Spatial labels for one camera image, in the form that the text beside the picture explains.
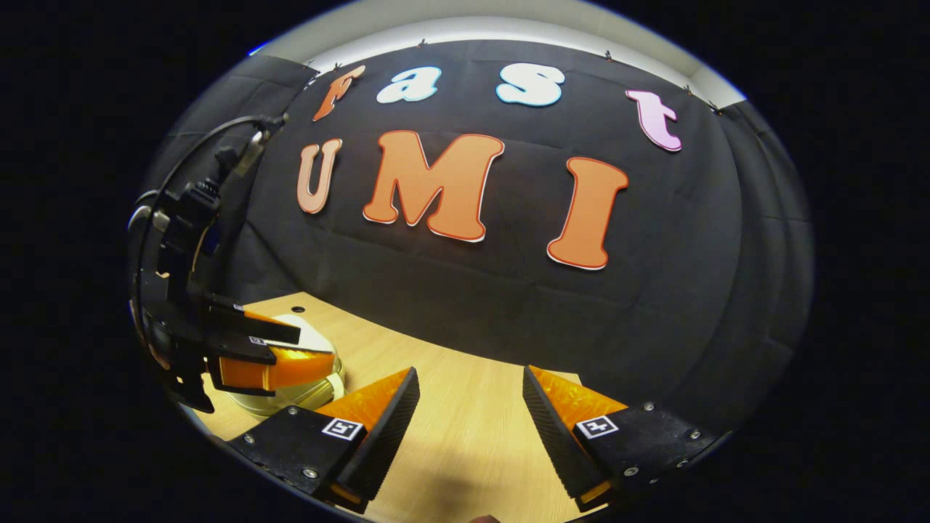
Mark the black backdrop cloth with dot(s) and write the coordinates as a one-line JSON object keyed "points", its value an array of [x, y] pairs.
{"points": [[508, 305]]}

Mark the pale yellow suitcase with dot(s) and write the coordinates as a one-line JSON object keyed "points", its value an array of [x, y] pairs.
{"points": [[316, 338]]}

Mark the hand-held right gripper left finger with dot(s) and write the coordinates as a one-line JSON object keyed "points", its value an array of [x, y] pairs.
{"points": [[389, 436]]}

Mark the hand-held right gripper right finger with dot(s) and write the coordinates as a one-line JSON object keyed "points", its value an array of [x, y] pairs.
{"points": [[552, 436]]}

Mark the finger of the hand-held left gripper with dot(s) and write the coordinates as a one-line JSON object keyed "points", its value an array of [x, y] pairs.
{"points": [[283, 369], [261, 330]]}

